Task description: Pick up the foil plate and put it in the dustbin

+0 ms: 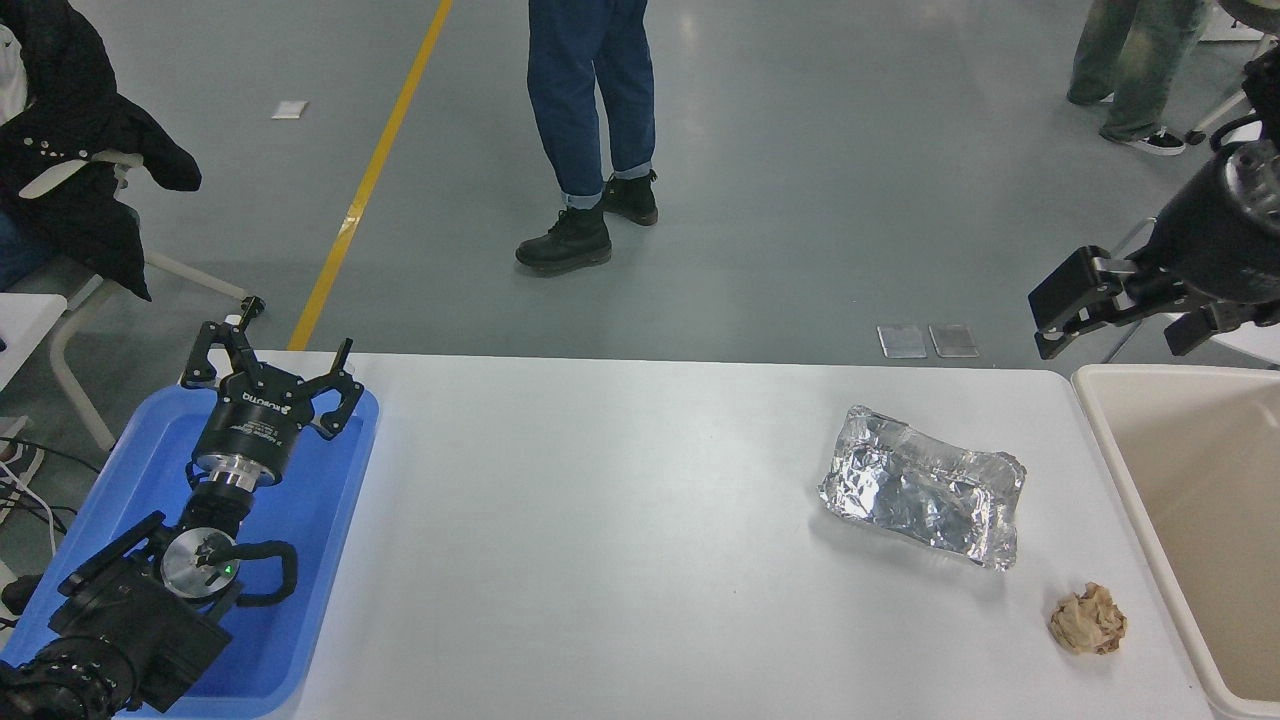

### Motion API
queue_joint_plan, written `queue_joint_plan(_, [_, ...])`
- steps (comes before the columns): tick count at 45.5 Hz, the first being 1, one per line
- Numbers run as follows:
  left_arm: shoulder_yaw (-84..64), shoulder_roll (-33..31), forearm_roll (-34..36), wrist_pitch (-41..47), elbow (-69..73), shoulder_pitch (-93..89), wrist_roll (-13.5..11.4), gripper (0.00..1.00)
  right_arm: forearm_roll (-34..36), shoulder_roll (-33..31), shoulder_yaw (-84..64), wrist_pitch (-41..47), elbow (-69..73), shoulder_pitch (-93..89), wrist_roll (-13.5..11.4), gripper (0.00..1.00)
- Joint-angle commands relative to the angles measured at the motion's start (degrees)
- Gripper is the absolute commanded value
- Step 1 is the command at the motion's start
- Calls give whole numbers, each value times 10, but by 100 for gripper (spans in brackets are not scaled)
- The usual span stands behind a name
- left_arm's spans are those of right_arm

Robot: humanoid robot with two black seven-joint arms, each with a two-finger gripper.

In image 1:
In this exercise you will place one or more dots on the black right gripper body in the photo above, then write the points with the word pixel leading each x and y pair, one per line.
pixel 1215 245

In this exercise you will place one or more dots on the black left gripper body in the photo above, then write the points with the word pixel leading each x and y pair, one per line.
pixel 250 425

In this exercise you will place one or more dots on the silver foil tray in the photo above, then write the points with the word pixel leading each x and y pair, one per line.
pixel 920 490

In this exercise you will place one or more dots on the grey floor plate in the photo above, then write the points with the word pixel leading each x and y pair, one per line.
pixel 953 340
pixel 902 341

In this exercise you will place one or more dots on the round white table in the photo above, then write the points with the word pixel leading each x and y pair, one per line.
pixel 1255 345

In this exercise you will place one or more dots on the blue plastic tray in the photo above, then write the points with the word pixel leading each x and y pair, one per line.
pixel 310 520

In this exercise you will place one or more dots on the wheeled office chair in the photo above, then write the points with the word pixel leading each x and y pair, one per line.
pixel 1215 112

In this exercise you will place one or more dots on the large pale bin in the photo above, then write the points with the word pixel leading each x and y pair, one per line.
pixel 1200 500

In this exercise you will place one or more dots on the distant standing person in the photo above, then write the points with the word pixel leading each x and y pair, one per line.
pixel 1140 60

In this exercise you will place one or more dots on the grey sneaker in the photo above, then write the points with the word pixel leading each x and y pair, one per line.
pixel 22 465

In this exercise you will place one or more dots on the white paper scrap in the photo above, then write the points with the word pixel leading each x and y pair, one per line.
pixel 289 109

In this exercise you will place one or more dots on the seated person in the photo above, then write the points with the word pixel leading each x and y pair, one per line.
pixel 70 150

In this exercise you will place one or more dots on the black shoe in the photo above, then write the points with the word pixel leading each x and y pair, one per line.
pixel 20 593

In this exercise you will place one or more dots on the crumpled tan paper ball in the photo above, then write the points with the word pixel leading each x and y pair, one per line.
pixel 1088 620

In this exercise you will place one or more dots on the white frame chair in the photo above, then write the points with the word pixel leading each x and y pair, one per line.
pixel 75 330

